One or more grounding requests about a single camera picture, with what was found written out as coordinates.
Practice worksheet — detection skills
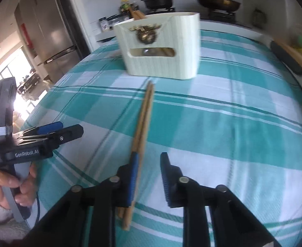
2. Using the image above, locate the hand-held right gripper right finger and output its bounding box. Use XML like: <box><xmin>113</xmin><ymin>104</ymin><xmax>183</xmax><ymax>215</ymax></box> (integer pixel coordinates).
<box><xmin>160</xmin><ymin>152</ymin><xmax>283</xmax><ymax>247</ymax></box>

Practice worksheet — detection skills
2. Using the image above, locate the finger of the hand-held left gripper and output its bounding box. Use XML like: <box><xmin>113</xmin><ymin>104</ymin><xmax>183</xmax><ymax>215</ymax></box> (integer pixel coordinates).
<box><xmin>17</xmin><ymin>124</ymin><xmax>84</xmax><ymax>151</ymax></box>
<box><xmin>18</xmin><ymin>122</ymin><xmax>64</xmax><ymax>137</ymax></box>

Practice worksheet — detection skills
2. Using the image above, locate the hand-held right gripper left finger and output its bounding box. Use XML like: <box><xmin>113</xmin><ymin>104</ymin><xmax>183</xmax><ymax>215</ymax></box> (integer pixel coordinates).
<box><xmin>25</xmin><ymin>151</ymin><xmax>141</xmax><ymax>247</ymax></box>

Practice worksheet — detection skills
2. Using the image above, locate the cream ribbed utensil holder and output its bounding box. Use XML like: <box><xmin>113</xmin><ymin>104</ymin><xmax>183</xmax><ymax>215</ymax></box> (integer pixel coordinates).
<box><xmin>114</xmin><ymin>12</ymin><xmax>201</xmax><ymax>80</ymax></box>

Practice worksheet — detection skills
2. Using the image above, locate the person's left hand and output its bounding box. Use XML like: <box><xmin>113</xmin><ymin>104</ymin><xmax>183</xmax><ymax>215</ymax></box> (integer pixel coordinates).
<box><xmin>0</xmin><ymin>163</ymin><xmax>38</xmax><ymax>209</ymax></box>

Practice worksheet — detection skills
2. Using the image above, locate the teal plaid tablecloth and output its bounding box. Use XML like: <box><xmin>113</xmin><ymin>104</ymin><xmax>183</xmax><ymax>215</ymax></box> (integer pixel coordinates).
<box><xmin>22</xmin><ymin>29</ymin><xmax>302</xmax><ymax>247</ymax></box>

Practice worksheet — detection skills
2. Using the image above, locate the stainless steel refrigerator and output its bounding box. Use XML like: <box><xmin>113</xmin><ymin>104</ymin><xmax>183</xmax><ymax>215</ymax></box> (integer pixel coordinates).
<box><xmin>14</xmin><ymin>0</ymin><xmax>90</xmax><ymax>83</ymax></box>

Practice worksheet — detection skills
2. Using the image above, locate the black clay pot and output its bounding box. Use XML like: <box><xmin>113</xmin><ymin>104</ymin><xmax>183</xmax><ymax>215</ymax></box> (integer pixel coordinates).
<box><xmin>141</xmin><ymin>0</ymin><xmax>176</xmax><ymax>10</ymax></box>

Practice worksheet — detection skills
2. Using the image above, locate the black flat object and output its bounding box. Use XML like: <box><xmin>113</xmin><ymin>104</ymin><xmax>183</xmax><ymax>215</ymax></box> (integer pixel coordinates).
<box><xmin>271</xmin><ymin>41</ymin><xmax>302</xmax><ymax>76</ymax></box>

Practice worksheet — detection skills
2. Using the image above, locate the black gas stove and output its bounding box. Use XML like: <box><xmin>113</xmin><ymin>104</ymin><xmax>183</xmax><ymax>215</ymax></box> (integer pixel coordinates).
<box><xmin>146</xmin><ymin>7</ymin><xmax>254</xmax><ymax>29</ymax></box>

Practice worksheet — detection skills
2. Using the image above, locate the glass press jar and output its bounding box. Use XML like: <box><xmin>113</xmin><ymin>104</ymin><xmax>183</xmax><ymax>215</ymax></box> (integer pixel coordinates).
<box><xmin>253</xmin><ymin>8</ymin><xmax>266</xmax><ymax>29</ymax></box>

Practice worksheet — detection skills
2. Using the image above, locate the black cable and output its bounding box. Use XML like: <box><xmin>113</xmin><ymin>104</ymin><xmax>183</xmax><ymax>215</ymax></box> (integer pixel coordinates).
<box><xmin>33</xmin><ymin>192</ymin><xmax>41</xmax><ymax>228</ymax></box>

